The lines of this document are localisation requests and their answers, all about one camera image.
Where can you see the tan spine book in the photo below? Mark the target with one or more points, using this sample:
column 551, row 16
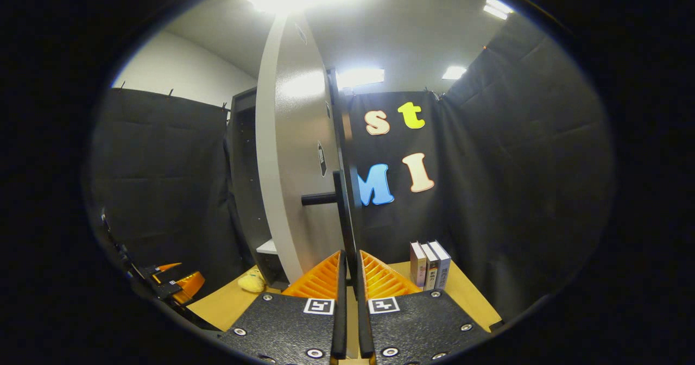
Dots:
column 430, row 270

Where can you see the blue grey book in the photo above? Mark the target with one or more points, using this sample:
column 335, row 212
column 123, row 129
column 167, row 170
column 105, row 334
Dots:
column 442, row 270

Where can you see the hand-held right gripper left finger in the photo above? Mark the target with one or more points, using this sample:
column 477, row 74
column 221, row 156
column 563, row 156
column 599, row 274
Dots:
column 340, row 327

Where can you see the small black block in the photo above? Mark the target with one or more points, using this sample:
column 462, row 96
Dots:
column 496, row 326

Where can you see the black backdrop cloth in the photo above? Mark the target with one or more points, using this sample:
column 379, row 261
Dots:
column 516, row 164

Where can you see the pale pink book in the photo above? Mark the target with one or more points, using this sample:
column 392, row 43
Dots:
column 417, row 267

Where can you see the cream plush toy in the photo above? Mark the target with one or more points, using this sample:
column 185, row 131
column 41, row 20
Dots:
column 251, row 283

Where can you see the white cabinet door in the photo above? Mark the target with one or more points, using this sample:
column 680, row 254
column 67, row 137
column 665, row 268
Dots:
column 293, row 164

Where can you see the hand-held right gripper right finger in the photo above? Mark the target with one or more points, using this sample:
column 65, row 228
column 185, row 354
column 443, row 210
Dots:
column 365, row 327

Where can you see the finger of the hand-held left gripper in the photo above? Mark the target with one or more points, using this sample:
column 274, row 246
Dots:
column 165, row 270
column 187, row 286

